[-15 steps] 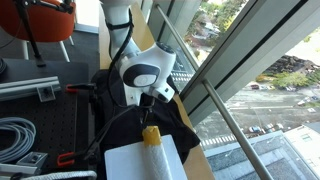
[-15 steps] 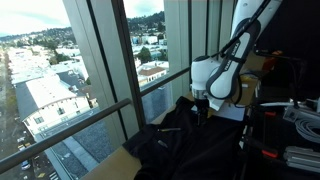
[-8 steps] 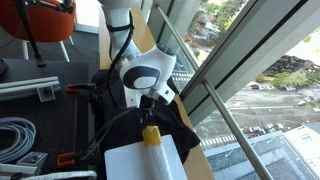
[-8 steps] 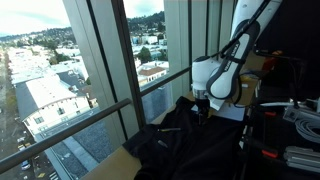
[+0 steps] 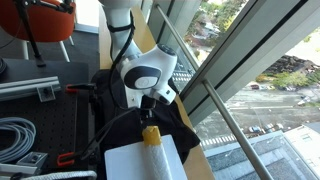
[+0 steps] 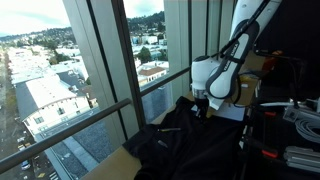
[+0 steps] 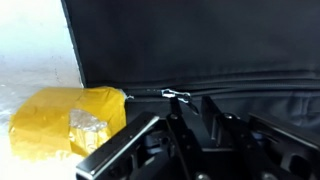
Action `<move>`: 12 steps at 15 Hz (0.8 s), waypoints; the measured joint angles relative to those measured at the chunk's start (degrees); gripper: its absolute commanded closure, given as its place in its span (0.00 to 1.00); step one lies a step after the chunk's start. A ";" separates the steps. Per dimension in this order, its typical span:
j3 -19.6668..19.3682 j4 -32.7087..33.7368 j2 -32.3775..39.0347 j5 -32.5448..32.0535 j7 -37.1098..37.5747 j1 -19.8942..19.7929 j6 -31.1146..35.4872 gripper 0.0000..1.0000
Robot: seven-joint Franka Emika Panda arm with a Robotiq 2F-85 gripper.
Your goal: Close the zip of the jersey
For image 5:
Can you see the black zip jersey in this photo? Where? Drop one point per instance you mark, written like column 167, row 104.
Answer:
column 166, row 123

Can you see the orange black bar clamp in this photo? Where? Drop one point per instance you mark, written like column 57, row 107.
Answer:
column 70, row 88
column 65, row 159

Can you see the metal window handrail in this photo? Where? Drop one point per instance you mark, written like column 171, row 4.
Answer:
column 226, row 116

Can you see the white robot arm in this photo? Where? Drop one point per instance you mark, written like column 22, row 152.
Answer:
column 146, row 66

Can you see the orange chair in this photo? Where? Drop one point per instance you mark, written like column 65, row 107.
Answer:
column 43, row 23

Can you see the aluminium extrusion rail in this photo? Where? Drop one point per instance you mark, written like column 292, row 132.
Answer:
column 26, row 87

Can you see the white roll with yellow end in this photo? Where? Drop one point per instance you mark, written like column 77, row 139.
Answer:
column 156, row 160

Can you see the aluminium corner bracket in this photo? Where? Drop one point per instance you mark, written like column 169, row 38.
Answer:
column 46, row 94
column 33, row 158

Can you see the black perforated breadboard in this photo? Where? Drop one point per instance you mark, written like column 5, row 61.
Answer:
column 56, row 126

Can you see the grey window frame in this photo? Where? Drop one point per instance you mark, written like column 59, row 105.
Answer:
column 250, row 43

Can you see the black tripod stand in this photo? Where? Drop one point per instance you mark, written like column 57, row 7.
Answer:
column 28, row 30

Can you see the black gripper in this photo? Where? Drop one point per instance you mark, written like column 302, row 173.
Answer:
column 147, row 108

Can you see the white flat board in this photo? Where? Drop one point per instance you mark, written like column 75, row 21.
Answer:
column 123, row 163

